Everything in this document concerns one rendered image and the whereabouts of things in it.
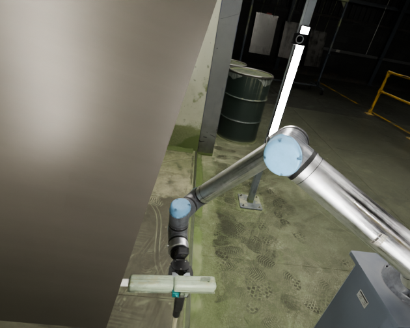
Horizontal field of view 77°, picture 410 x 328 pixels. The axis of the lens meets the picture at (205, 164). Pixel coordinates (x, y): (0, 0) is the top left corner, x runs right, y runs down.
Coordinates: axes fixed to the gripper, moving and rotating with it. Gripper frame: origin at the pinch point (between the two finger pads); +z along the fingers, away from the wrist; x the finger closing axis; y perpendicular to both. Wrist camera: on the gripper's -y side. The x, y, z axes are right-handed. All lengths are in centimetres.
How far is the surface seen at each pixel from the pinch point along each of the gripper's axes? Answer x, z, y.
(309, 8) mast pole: -68, -115, -107
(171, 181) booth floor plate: -4, -141, 43
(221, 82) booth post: -44, -202, -39
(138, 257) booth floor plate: 17, -55, 46
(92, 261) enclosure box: 28.1, 10.1, -26.1
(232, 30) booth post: -43, -200, -87
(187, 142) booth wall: -22, -206, 32
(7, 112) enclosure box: 42, 11, -65
